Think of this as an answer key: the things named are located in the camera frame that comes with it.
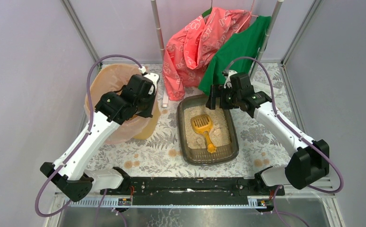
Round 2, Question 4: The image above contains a white slotted cable duct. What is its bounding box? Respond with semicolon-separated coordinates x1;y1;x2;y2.
70;194;273;209

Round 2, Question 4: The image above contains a yellow ribbed trash bin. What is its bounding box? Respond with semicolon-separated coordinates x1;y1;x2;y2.
84;63;161;145

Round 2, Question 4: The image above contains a floral table mat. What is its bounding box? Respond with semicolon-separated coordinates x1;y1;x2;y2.
77;63;299;178

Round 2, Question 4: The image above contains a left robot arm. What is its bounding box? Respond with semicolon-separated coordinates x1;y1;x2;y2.
40;73;160;202

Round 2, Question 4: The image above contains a pink patterned jacket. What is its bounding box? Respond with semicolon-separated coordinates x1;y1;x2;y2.
162;7;252;101

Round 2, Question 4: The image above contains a yellow litter scoop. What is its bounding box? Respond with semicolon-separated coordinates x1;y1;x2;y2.
190;114;217;154

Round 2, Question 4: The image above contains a pink plastic bin liner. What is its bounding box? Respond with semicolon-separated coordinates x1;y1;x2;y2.
84;63;157;145

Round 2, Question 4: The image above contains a green t-shirt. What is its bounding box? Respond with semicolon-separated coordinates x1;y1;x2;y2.
198;16;271;95

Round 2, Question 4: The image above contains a grey translucent litter box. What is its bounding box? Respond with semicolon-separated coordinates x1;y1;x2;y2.
177;94;239;166

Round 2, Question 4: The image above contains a white clothes rack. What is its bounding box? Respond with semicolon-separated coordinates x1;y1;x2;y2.
150;0;284;108

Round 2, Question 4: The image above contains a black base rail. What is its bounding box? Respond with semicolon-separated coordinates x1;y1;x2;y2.
100;167;285;200

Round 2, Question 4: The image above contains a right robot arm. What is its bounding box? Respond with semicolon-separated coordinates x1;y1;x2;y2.
206;71;329;190

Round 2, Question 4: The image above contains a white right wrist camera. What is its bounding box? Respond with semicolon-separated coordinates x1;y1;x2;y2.
222;70;237;89

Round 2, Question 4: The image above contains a beige cat litter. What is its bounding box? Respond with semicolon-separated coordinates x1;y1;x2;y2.
183;105;230;149

